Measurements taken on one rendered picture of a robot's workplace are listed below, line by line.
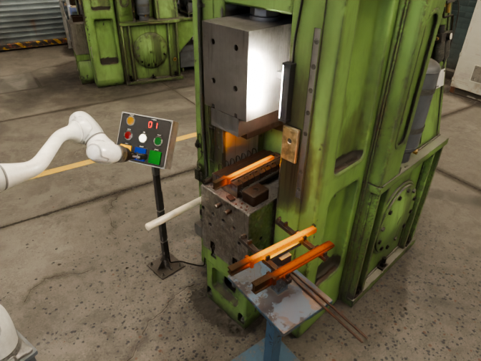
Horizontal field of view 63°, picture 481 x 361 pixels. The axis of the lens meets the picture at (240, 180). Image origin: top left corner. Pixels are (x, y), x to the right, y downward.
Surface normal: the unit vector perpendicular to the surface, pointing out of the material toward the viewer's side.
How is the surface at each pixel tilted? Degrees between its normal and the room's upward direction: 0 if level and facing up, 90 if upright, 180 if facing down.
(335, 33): 90
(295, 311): 0
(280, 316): 0
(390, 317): 0
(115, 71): 90
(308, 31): 90
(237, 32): 90
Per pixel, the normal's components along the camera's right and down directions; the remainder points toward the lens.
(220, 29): -0.71, 0.36
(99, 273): 0.02, -0.84
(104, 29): 0.45, 0.48
